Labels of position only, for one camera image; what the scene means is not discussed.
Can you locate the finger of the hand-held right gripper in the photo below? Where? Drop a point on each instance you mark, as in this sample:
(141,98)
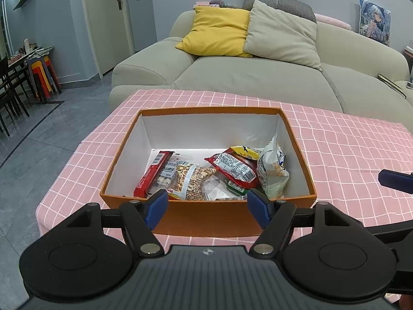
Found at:
(395,180)
(393,232)

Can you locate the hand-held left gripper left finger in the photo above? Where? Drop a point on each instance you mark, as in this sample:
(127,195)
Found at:
(156,210)

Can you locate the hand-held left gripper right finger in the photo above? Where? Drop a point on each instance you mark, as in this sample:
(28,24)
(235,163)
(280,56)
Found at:
(258,208)

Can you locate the small green snack packet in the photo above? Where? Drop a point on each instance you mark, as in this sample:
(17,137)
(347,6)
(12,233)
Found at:
(235,188)

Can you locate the clear white ball candy packet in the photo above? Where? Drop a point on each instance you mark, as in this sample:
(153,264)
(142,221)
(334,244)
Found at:
(166,176)

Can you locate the red stick snack packet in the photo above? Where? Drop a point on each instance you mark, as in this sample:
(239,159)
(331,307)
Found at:
(151,174)

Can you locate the white grey snack packet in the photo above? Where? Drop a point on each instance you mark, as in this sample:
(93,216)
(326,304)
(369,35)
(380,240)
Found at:
(271,174)

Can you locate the peanut print snack packet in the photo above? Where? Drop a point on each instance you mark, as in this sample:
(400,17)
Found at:
(193,184)

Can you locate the red packet with white label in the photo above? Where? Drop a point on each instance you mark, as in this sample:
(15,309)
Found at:
(235,168)

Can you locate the orange cardboard box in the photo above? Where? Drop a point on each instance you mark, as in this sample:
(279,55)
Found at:
(209,219)

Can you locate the yellow snack packet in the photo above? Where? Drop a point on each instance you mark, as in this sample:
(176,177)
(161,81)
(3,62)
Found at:
(245,151)

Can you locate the pink checked tablecloth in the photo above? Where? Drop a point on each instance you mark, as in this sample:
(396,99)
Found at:
(338,142)

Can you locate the dark book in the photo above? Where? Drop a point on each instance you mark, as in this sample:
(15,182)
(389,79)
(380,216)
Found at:
(392,84)

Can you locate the beige sofa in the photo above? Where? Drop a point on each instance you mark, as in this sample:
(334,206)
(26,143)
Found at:
(258,80)

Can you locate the printed figure cushion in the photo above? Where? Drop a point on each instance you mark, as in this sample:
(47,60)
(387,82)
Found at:
(374,19)

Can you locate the pink blanket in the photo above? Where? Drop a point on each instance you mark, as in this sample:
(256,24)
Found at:
(334,22)

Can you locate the stack of plastic stools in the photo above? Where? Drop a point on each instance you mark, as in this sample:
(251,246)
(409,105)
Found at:
(43,77)

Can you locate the beige pillow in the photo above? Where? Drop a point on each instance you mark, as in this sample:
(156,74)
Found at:
(284,35)

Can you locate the yellow pillow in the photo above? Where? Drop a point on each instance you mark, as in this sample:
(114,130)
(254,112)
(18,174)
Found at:
(216,32)

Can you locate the black dining chair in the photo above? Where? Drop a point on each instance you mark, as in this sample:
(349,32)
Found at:
(9,93)

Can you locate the white door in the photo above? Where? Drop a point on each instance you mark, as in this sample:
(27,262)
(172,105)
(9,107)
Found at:
(106,22)

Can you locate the dining table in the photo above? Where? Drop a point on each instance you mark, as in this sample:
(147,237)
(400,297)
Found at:
(42,51)

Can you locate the grey houndstooth pillow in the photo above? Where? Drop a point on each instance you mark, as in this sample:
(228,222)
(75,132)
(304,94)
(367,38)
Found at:
(287,5)

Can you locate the grey stuffed toy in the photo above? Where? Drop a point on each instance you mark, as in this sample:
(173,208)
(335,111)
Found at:
(219,1)

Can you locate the pink flat box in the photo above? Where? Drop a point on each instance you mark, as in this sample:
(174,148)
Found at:
(203,5)

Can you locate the wall shelf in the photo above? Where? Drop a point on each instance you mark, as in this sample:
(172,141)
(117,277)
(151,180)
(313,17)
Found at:
(24,0)

